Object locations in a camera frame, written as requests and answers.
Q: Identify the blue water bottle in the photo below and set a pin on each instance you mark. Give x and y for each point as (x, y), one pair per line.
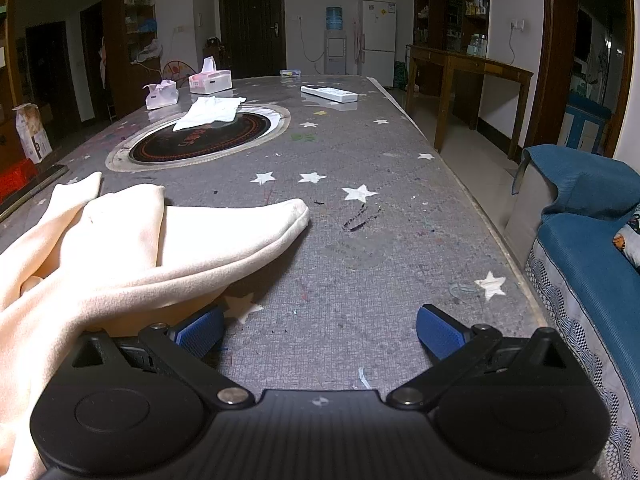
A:
(335, 19)

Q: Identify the pink tissue box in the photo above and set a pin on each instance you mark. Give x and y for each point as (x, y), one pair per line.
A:
(212, 82)

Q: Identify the white remote control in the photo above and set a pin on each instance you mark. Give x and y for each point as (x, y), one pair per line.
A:
(330, 93)

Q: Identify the electric floor fan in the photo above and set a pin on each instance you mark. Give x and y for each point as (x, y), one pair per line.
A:
(177, 69)

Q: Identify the white folded cloth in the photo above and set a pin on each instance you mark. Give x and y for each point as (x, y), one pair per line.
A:
(210, 110)

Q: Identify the narrow dark wooden shelf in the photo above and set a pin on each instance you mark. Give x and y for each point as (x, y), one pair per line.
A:
(114, 60)

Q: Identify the tall dark wooden cabinet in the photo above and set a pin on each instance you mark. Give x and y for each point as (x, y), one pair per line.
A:
(440, 5)

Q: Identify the white water dispenser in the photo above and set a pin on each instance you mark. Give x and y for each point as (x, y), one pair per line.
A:
(335, 55)

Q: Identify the patterned cushion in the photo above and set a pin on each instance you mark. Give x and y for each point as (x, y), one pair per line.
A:
(631, 240)

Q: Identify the dark wooden door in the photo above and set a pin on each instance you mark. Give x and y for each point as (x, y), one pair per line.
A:
(250, 25)

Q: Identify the dark flat bar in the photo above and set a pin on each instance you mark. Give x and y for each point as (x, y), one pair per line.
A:
(35, 186)

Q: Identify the glass jars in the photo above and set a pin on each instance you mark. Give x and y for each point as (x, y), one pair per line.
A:
(477, 46)

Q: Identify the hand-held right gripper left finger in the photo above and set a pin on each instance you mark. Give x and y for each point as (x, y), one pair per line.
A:
(200, 332)

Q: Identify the small white tissue holder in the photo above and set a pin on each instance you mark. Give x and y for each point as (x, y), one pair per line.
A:
(162, 97)

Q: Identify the small clear plastic box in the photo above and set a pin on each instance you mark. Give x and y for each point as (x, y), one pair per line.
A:
(290, 74)

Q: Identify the red plastic stool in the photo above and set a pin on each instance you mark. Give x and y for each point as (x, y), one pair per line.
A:
(15, 180)

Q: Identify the brown wooden desk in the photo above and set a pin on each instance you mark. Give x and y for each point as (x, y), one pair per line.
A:
(480, 66)

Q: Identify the grey star-print tablecloth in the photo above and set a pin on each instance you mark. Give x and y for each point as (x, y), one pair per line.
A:
(350, 235)

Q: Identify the blue sofa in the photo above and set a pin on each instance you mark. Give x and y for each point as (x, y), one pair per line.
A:
(590, 270)

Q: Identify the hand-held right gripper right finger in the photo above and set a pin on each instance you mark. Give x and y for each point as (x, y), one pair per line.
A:
(440, 332)

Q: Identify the blue and white cabinet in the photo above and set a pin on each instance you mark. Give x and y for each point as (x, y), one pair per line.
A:
(585, 127)

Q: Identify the round black built-in cooktop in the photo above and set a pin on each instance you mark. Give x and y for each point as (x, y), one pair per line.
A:
(200, 145)

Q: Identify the white and brown paper bag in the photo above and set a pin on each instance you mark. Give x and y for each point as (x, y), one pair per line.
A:
(32, 132)

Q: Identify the white refrigerator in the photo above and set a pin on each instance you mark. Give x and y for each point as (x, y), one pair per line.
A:
(376, 45)

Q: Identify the cream sweater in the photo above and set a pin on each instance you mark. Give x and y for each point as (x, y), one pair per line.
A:
(125, 260)

